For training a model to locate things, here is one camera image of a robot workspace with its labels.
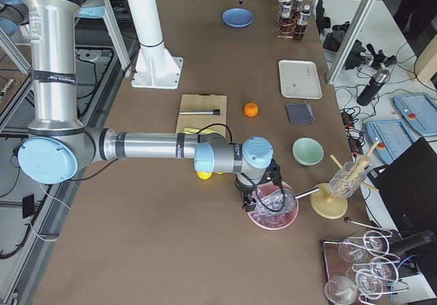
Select blue plate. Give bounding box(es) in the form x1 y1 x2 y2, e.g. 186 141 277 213
222 8 255 28

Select orange mandarin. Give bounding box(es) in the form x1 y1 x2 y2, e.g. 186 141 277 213
243 102 259 117

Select metal ice scoop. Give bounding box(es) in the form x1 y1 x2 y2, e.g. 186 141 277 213
260 186 320 215

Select pink bowl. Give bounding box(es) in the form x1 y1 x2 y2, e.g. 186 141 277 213
248 182 299 230

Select green bowl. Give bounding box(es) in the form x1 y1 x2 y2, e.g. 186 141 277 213
292 138 324 166

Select tea bottle back left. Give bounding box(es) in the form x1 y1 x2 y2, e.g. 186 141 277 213
278 1 293 36

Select tea bottle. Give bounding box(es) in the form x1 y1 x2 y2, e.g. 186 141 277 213
293 0 303 18
278 1 293 36
294 5 310 40

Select tea bottle back right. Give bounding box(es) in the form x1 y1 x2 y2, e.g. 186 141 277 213
293 0 303 18

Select grey folded cloth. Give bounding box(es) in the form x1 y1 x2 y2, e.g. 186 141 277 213
285 102 315 124

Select yellow lemon outer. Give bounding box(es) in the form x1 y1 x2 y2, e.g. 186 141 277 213
196 171 212 180

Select tea bottle front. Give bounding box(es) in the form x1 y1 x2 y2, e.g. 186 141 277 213
294 5 310 40

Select glass mug on stand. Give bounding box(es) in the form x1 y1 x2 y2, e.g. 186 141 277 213
329 162 366 199

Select steel muddler black tip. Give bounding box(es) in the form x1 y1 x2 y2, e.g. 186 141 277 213
179 108 221 115

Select yellow plastic knife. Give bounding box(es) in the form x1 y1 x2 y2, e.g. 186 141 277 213
183 128 199 134

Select cream rabbit tray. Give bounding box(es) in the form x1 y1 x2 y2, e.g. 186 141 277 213
279 59 322 100

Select wooden cutting board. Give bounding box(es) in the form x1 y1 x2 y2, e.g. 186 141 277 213
175 94 227 132

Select black thermos bottle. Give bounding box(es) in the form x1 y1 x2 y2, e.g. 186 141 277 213
356 69 390 106

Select blue teach pendant near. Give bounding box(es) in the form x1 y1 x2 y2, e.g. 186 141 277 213
365 119 416 164

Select blue teach pendant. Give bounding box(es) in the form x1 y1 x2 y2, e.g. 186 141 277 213
393 93 436 136
365 119 416 164

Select wine glasses on rack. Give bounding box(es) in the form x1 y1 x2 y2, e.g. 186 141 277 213
321 230 409 304

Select black monitor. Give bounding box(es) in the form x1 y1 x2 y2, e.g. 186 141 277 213
371 136 437 234

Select blue teach pendant far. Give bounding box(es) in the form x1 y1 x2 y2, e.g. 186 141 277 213
393 93 436 136

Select copper wire bottle rack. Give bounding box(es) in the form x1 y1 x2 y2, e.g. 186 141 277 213
277 9 311 40

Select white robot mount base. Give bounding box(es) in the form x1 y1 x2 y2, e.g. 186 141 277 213
128 0 183 90

